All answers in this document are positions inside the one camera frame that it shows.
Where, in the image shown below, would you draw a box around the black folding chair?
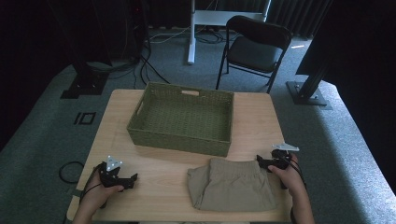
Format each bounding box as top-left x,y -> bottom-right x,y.
215,14 -> 293,94

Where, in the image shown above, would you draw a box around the person's left hand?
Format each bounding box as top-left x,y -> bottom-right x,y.
82,177 -> 125,216

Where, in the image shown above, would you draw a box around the person's right hand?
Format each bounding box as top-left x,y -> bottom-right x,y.
267,154 -> 305,200

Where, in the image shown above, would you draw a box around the green woven basket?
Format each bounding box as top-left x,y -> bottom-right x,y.
126,81 -> 235,158

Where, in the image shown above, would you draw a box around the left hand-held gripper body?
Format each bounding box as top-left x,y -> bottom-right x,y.
98,155 -> 135,191

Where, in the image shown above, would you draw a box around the beige pants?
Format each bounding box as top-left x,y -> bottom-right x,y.
186,157 -> 278,213

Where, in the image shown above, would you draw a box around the black cable loop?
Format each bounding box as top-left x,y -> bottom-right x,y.
58,161 -> 86,185

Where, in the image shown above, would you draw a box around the white desk frame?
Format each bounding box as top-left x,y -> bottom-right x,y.
186,0 -> 273,65

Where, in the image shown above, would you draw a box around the black floor cables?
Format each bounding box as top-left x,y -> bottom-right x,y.
133,43 -> 172,91

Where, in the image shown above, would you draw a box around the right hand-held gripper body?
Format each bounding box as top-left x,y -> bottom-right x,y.
268,142 -> 301,171

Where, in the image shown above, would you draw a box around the black metal stand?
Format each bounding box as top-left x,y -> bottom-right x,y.
60,0 -> 110,100
285,46 -> 333,111

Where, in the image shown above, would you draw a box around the white floor cable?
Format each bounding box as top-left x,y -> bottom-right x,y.
148,25 -> 191,45

